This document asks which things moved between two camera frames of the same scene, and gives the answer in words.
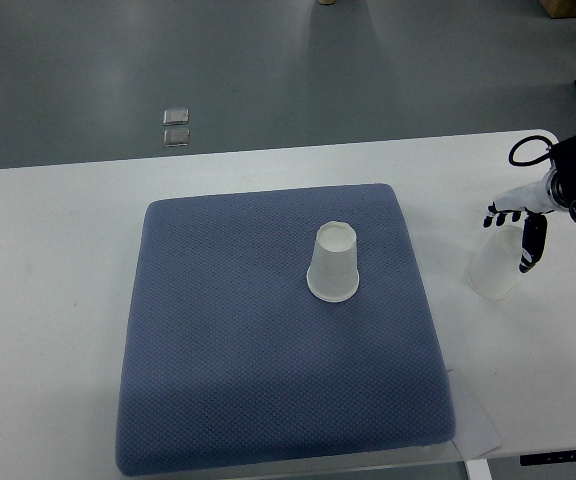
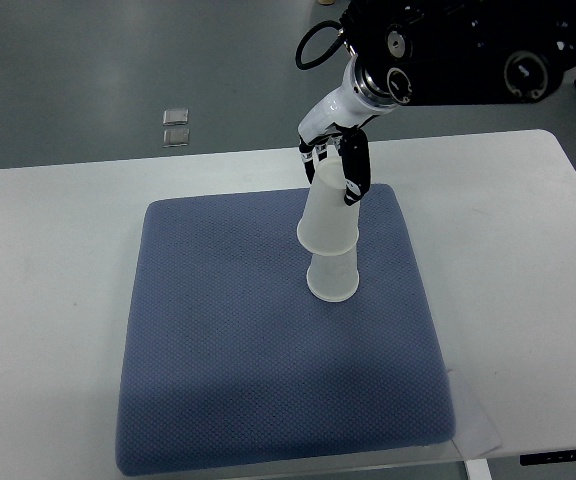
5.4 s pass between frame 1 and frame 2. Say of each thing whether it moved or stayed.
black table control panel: stayed
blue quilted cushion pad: stayed
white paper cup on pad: stayed
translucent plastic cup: moved
